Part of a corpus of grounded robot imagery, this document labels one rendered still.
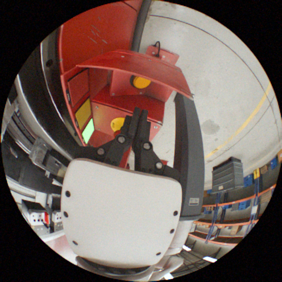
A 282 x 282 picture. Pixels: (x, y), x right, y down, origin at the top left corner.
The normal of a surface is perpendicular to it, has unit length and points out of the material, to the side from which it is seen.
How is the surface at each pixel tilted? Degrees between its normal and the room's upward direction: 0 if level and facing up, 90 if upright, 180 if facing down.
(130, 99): 90
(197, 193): 90
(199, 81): 0
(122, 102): 90
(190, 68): 0
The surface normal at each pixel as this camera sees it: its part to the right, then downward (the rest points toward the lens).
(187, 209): 0.13, -0.51
